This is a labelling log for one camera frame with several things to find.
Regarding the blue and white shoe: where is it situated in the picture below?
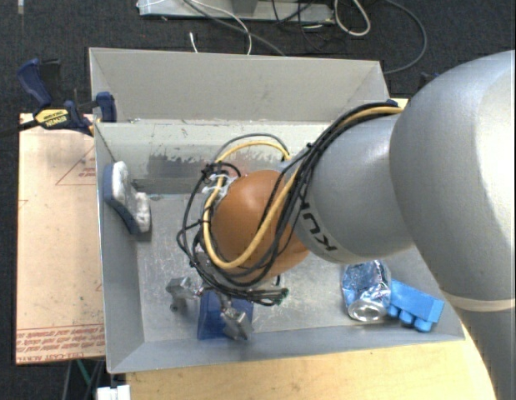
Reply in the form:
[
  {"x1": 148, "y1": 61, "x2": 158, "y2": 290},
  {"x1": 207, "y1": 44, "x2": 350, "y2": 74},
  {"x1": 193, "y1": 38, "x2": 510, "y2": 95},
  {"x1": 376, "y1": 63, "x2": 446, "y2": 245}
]
[{"x1": 102, "y1": 160, "x2": 153, "y2": 236}]

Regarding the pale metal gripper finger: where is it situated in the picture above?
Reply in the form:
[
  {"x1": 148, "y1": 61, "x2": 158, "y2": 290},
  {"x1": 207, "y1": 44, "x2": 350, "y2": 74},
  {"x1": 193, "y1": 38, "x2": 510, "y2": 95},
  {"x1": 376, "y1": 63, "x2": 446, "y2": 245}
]
[
  {"x1": 220, "y1": 304, "x2": 255, "y2": 342},
  {"x1": 165, "y1": 276, "x2": 201, "y2": 313}
]

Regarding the clear blue block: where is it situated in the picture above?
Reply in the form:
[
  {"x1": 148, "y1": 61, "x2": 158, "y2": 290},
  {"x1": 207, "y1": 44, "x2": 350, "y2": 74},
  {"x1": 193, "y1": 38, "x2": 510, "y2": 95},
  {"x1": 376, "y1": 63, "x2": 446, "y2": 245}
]
[{"x1": 197, "y1": 291, "x2": 255, "y2": 342}]

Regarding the blue toy brick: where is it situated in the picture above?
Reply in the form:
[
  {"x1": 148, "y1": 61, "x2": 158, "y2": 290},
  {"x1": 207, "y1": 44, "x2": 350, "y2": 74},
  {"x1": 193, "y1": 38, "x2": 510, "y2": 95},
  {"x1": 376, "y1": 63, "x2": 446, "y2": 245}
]
[{"x1": 385, "y1": 279, "x2": 446, "y2": 334}]

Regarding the grey metal bin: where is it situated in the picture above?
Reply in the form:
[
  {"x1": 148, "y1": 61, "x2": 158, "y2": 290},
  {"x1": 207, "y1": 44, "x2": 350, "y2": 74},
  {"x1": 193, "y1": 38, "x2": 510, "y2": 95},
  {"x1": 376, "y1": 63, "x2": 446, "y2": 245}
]
[{"x1": 88, "y1": 47, "x2": 466, "y2": 375}]

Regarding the brown cardboard board, red print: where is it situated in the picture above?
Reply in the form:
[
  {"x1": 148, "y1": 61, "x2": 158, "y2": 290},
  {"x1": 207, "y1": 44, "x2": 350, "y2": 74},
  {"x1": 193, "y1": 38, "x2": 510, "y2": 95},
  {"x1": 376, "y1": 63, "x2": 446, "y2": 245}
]
[{"x1": 15, "y1": 112, "x2": 107, "y2": 366}]

